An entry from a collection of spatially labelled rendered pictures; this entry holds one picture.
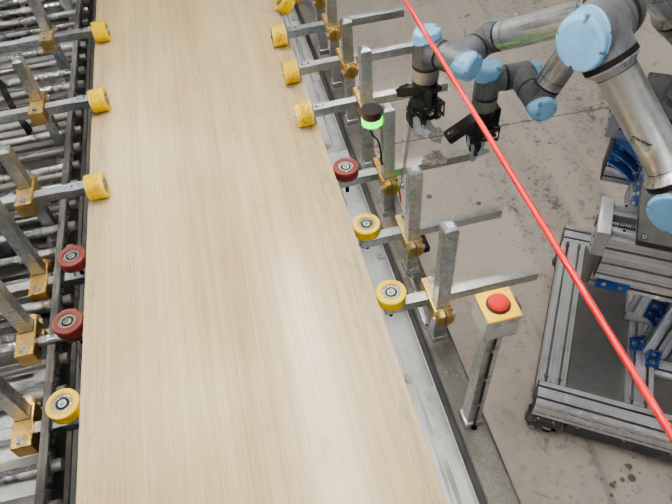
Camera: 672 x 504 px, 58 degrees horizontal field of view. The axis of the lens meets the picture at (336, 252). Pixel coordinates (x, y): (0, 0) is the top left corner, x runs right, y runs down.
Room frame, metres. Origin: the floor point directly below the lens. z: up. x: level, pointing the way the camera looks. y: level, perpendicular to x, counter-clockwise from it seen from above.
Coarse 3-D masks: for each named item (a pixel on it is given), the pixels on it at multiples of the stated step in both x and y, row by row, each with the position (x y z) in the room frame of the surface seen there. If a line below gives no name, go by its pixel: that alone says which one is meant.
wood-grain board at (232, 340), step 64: (128, 0) 2.62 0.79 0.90; (192, 0) 2.57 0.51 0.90; (256, 0) 2.51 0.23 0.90; (128, 64) 2.12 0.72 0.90; (192, 64) 2.08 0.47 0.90; (256, 64) 2.03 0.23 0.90; (128, 128) 1.73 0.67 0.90; (192, 128) 1.69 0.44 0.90; (256, 128) 1.66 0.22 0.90; (128, 192) 1.41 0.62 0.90; (192, 192) 1.38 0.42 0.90; (256, 192) 1.35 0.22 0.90; (320, 192) 1.32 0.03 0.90; (128, 256) 1.14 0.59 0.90; (192, 256) 1.12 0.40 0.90; (256, 256) 1.10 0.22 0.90; (320, 256) 1.07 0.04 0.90; (128, 320) 0.92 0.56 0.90; (192, 320) 0.90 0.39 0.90; (256, 320) 0.88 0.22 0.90; (320, 320) 0.86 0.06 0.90; (128, 384) 0.74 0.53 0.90; (192, 384) 0.72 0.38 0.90; (256, 384) 0.70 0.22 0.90; (320, 384) 0.68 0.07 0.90; (384, 384) 0.67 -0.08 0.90; (128, 448) 0.57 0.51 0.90; (192, 448) 0.56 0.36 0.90; (256, 448) 0.54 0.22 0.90; (320, 448) 0.53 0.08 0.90; (384, 448) 0.51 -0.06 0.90
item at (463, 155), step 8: (448, 152) 1.48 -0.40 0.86; (456, 152) 1.48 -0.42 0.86; (464, 152) 1.47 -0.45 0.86; (408, 160) 1.46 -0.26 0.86; (416, 160) 1.46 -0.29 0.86; (448, 160) 1.45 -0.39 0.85; (456, 160) 1.46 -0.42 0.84; (464, 160) 1.46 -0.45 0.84; (400, 168) 1.43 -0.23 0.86; (424, 168) 1.44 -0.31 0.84; (432, 168) 1.45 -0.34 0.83; (360, 176) 1.41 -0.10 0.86; (368, 176) 1.41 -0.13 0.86; (376, 176) 1.42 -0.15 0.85; (344, 184) 1.40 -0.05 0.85; (352, 184) 1.40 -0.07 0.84
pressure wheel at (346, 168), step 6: (336, 162) 1.44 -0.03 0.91; (342, 162) 1.44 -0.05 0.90; (348, 162) 1.44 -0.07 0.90; (354, 162) 1.43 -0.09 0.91; (336, 168) 1.41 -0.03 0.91; (342, 168) 1.41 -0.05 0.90; (348, 168) 1.41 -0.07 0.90; (354, 168) 1.40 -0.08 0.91; (336, 174) 1.39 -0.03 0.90; (342, 174) 1.38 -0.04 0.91; (348, 174) 1.38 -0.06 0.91; (354, 174) 1.39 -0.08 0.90; (342, 180) 1.38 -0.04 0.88; (348, 180) 1.38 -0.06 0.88
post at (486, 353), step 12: (480, 336) 0.65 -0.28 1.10; (480, 348) 0.64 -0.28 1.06; (492, 348) 0.62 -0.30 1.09; (480, 360) 0.63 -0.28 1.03; (492, 360) 0.63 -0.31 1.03; (480, 372) 0.63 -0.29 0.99; (492, 372) 0.63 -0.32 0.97; (468, 384) 0.66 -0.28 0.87; (480, 384) 0.63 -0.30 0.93; (468, 396) 0.65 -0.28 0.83; (480, 396) 0.62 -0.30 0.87; (468, 408) 0.64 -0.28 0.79; (480, 408) 0.63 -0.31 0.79; (468, 420) 0.63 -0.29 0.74; (480, 420) 0.63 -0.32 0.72
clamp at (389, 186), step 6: (378, 162) 1.46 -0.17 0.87; (378, 168) 1.43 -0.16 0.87; (378, 174) 1.41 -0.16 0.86; (378, 180) 1.42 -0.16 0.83; (384, 180) 1.37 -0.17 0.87; (390, 180) 1.37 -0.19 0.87; (396, 180) 1.38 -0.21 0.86; (384, 186) 1.36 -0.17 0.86; (390, 186) 1.35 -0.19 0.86; (396, 186) 1.36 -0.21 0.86; (384, 192) 1.35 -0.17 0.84; (390, 192) 1.35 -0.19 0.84; (396, 192) 1.36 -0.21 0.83
